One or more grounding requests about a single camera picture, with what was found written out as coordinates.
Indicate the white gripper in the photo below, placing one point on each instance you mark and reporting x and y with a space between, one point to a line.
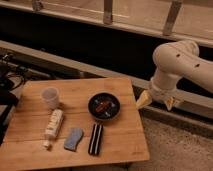
159 90

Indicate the black white striped eraser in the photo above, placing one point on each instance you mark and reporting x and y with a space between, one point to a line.
95 140

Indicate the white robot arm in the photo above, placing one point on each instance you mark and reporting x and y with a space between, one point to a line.
174 61

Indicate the black round bowl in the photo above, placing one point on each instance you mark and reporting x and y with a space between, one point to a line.
110 113

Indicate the red item in bowl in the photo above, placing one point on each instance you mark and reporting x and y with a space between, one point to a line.
102 106

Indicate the blue sponge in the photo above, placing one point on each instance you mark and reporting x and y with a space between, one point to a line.
73 139

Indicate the white tube bottle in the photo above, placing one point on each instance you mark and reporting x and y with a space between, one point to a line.
52 128

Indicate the translucent plastic cup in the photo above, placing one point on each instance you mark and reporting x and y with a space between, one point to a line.
50 96

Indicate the metal window frame rail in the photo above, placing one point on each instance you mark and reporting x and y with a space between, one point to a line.
168 19

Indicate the black equipment with cables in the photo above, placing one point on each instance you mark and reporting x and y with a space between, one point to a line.
11 78

